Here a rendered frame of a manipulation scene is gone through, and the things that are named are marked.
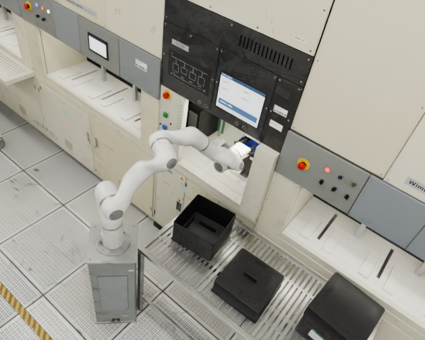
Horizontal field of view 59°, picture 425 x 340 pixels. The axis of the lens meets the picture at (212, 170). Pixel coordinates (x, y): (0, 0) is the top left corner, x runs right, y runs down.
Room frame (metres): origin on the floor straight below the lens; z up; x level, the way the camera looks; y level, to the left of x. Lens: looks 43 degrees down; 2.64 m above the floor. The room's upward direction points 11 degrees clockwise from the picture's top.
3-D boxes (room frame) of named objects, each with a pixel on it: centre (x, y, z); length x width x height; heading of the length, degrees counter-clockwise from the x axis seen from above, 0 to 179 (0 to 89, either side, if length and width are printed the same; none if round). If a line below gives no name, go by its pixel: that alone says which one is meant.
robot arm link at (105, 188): (1.29, 0.51, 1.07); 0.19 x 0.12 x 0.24; 35
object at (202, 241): (1.44, -0.01, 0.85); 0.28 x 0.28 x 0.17; 67
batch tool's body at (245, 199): (2.16, -0.18, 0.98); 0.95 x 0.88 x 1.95; 149
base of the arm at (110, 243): (1.27, 0.49, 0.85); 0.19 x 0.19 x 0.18
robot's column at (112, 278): (1.27, 0.49, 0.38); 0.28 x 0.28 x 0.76; 14
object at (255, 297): (1.14, -0.31, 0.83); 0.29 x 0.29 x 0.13; 61
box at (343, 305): (0.98, -0.77, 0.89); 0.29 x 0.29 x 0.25; 54
